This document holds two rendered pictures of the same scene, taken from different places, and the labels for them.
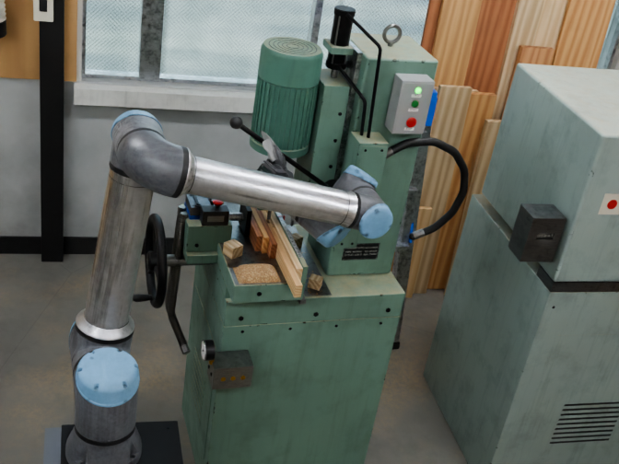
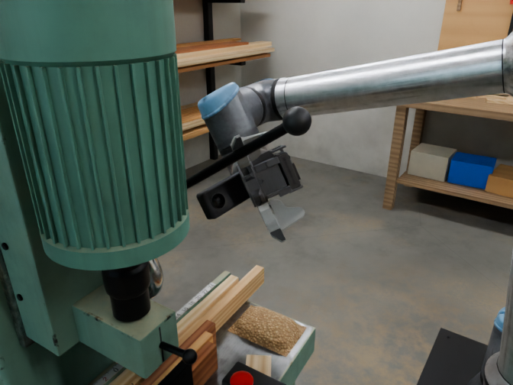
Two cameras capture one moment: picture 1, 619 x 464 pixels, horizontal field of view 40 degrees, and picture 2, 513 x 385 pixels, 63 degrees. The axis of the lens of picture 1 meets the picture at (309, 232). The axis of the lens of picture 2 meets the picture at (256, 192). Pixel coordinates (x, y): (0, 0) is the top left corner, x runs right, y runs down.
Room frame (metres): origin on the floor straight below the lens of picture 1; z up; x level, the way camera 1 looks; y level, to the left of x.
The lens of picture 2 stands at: (2.47, 0.61, 1.46)
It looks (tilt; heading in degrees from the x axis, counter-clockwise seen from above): 24 degrees down; 233
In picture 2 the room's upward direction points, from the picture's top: straight up
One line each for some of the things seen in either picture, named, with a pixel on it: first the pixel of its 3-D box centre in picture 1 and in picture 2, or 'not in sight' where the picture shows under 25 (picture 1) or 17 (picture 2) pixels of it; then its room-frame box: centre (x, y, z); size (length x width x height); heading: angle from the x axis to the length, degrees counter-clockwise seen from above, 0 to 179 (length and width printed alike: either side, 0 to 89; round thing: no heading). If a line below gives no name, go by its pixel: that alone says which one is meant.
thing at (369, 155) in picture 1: (365, 161); not in sight; (2.26, -0.12, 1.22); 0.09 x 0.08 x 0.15; 112
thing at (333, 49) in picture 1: (342, 38); not in sight; (2.37, 0.00, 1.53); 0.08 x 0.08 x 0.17; 22
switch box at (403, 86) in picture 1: (409, 104); not in sight; (2.31, -0.22, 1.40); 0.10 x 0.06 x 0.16; 112
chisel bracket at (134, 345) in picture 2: not in sight; (127, 329); (2.33, 0.11, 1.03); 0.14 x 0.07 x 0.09; 112
